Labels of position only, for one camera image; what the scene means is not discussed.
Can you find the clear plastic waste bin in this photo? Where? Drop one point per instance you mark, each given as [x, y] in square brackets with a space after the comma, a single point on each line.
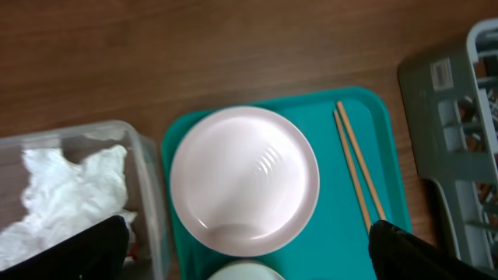
[142, 177]

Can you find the wooden chopstick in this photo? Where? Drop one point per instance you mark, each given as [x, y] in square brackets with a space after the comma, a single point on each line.
[353, 173]
[357, 156]

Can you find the large pink plate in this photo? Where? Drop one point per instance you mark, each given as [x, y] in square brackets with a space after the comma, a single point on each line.
[244, 181]

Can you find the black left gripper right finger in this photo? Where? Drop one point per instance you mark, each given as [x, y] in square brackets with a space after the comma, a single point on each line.
[397, 255]

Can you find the red wrapper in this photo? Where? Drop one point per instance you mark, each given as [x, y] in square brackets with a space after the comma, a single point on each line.
[132, 252]

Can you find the grey bowl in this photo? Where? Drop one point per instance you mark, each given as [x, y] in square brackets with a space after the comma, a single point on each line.
[245, 270]

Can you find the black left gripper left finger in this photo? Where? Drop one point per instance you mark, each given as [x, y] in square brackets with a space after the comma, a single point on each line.
[98, 252]

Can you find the left wooden chopstick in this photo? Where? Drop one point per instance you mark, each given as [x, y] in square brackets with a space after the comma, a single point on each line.
[353, 173]

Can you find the right wooden chopstick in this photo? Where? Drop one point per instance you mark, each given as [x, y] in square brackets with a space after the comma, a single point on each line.
[357, 156]

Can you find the white napkin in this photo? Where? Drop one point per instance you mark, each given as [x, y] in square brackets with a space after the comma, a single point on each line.
[63, 198]

